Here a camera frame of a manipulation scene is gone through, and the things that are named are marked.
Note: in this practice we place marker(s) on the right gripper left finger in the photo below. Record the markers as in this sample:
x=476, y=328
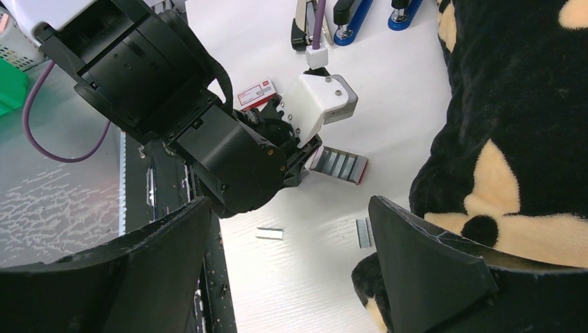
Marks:
x=77, y=293

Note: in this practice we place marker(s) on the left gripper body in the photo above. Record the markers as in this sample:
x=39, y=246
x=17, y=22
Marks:
x=269, y=124

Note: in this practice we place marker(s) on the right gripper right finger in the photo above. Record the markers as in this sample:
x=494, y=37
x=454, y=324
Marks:
x=438, y=281

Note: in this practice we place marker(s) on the grey staple strip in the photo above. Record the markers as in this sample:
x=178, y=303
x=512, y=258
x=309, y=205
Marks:
x=270, y=233
x=363, y=233

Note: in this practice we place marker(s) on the box of staples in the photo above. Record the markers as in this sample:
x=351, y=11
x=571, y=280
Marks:
x=342, y=165

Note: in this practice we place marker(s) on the grey beige stapler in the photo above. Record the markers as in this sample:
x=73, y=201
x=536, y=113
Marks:
x=303, y=24

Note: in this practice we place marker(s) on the blue stapler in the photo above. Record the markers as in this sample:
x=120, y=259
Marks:
x=349, y=16
x=403, y=13

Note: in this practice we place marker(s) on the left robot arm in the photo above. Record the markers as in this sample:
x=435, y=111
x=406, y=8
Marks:
x=148, y=73

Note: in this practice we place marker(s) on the closed red white staple box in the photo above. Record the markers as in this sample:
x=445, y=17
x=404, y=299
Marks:
x=255, y=95

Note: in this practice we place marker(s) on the black pillow with beige flowers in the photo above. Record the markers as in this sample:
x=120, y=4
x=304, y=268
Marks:
x=508, y=169

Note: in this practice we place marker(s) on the green plastic bin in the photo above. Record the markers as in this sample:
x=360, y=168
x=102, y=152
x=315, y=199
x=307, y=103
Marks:
x=14, y=85

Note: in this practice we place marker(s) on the white plastic basket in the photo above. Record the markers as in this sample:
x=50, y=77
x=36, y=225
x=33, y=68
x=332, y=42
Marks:
x=16, y=48

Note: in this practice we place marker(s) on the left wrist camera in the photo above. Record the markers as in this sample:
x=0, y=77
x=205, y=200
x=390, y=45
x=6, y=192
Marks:
x=313, y=101

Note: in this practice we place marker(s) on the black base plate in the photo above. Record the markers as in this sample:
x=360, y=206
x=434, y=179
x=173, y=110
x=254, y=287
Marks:
x=177, y=276

